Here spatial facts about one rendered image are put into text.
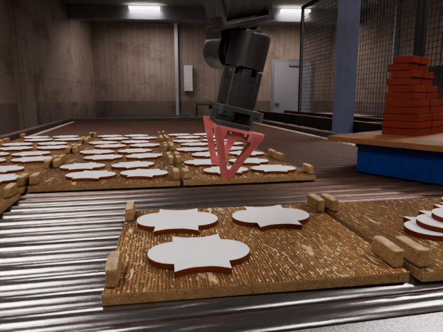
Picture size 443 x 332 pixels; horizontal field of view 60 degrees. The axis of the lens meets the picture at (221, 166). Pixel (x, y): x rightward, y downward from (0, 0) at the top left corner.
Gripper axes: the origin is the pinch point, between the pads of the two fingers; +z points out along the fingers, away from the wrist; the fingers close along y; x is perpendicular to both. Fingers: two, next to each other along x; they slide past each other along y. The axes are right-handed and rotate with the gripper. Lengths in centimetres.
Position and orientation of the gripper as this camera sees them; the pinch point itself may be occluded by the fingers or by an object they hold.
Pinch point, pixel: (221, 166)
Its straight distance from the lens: 57.8
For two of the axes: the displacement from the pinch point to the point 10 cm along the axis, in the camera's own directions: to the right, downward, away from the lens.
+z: -2.2, 9.6, 1.8
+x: 9.6, 1.8, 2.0
